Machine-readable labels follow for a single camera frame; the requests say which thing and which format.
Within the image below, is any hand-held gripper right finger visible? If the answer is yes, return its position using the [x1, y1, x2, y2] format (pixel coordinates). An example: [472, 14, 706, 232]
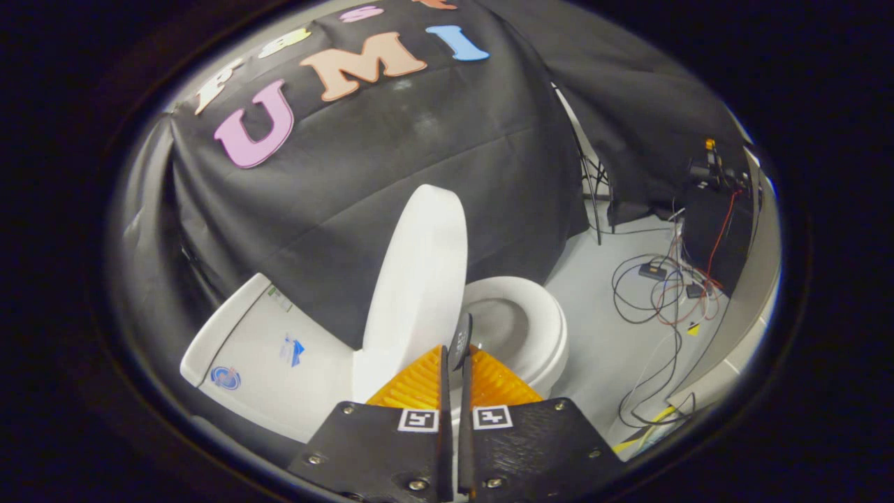
[457, 344, 626, 503]

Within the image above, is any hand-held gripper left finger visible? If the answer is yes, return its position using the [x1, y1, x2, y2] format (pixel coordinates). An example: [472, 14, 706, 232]
[288, 344, 455, 503]

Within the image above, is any black round pull tab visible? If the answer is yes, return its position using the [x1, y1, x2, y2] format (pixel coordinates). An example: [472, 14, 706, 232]
[447, 313, 474, 371]

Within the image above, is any white toilet seat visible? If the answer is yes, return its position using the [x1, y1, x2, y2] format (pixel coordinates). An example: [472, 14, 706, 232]
[463, 276, 569, 395]

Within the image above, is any white toilet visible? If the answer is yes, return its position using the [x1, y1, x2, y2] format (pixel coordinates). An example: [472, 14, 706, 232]
[180, 272, 569, 444]

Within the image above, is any white toilet tank lid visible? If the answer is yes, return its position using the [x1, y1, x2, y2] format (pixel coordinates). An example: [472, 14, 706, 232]
[180, 272, 273, 387]

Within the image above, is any black backdrop cloth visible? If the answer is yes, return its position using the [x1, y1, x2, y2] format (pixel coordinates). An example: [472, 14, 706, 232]
[112, 0, 752, 448]

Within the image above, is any black tripod light stand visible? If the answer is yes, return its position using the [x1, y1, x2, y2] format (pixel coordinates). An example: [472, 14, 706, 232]
[554, 84, 617, 245]

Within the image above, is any black device with orange top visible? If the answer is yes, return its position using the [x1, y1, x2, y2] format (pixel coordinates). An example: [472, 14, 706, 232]
[688, 138, 742, 193]

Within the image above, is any yellow cable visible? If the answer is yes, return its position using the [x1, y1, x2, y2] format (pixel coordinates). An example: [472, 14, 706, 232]
[613, 405, 678, 453]

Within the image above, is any tangle of floor cables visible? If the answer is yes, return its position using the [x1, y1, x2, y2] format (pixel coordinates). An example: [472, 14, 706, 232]
[611, 213, 724, 430]

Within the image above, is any red cable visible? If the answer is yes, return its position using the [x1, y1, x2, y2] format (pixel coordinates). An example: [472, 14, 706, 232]
[705, 190, 740, 280]

